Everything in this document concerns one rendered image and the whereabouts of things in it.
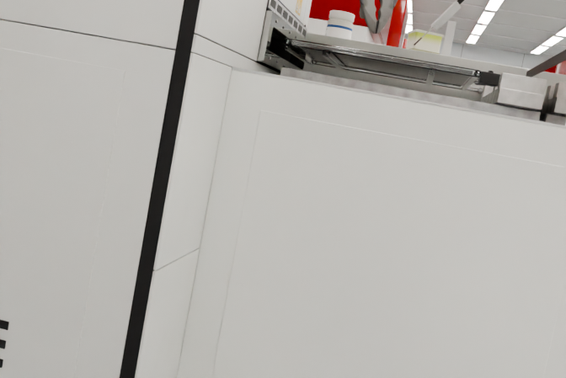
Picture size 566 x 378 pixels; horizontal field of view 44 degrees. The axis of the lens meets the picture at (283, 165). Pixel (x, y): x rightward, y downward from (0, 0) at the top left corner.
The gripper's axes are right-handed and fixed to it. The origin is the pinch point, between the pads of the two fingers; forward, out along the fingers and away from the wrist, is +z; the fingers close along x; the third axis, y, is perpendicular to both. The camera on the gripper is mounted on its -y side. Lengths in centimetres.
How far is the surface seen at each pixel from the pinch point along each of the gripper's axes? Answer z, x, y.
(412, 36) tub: -11, -24, 49
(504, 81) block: 9.5, -23.4, -4.0
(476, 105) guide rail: 13.6, -20.0, 0.6
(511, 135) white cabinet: 22.0, -13.9, -25.1
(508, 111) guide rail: 14.7, -25.5, -1.3
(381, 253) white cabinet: 40.8, 3.4, -17.0
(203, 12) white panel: 8.3, 33.2, -29.7
